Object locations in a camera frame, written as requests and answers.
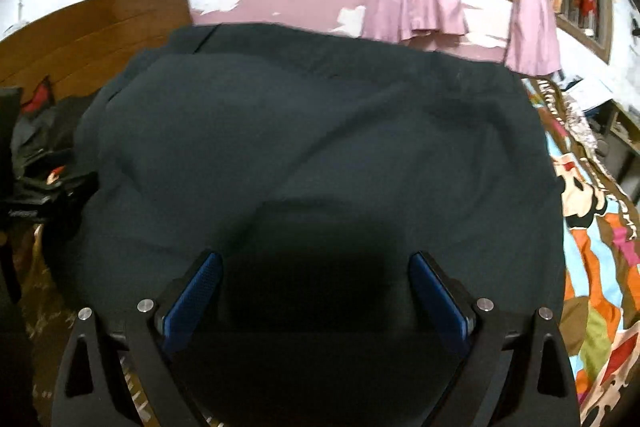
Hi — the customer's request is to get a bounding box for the wooden headboard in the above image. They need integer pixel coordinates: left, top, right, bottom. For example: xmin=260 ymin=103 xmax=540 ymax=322
xmin=1 ymin=0 xmax=192 ymax=100

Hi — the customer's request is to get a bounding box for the brown patterned cartoon bedspread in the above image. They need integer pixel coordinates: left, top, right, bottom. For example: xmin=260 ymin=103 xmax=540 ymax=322
xmin=523 ymin=79 xmax=639 ymax=426

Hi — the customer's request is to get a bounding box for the large black garment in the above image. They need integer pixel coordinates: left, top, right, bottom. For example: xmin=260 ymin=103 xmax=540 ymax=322
xmin=74 ymin=24 xmax=565 ymax=426

